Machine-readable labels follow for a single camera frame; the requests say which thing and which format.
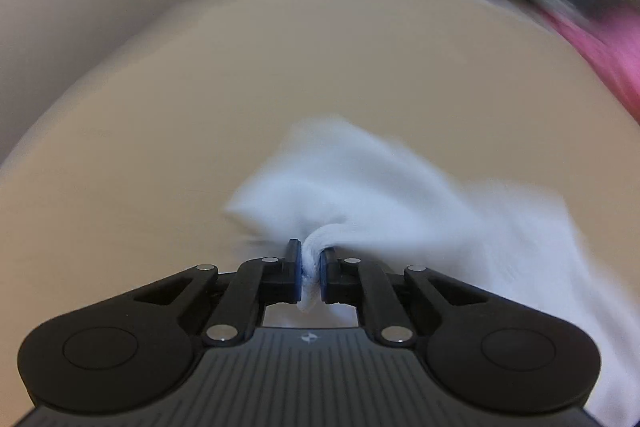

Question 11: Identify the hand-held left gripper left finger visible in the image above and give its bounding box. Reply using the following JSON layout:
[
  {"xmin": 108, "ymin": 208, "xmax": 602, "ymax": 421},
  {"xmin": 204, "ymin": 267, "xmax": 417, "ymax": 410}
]
[{"xmin": 125, "ymin": 239, "xmax": 304, "ymax": 346}]

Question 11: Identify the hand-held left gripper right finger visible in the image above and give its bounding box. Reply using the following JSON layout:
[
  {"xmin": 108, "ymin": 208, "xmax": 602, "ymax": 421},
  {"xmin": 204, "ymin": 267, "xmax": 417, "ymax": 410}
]
[{"xmin": 319, "ymin": 247, "xmax": 501, "ymax": 346}]

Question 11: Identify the small white garment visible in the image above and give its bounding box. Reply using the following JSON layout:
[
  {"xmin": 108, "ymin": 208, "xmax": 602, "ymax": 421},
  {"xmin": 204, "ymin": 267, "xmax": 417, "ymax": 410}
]
[{"xmin": 222, "ymin": 117, "xmax": 640, "ymax": 427}]

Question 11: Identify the pink cloth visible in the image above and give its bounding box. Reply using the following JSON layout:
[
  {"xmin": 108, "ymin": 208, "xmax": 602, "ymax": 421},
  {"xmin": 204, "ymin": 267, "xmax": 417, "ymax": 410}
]
[{"xmin": 545, "ymin": 14, "xmax": 640, "ymax": 122}]

